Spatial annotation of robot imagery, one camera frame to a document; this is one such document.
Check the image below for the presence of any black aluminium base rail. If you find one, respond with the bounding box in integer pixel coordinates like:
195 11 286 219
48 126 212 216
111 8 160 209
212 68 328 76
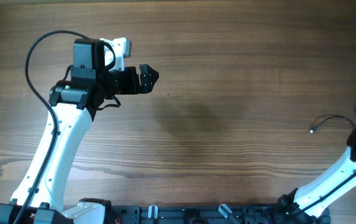
109 204 332 224

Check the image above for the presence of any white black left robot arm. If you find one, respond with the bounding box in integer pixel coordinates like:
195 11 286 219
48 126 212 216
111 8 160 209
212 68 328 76
0 38 159 223

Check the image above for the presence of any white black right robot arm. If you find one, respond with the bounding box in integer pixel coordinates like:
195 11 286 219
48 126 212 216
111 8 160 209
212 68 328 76
273 128 356 223

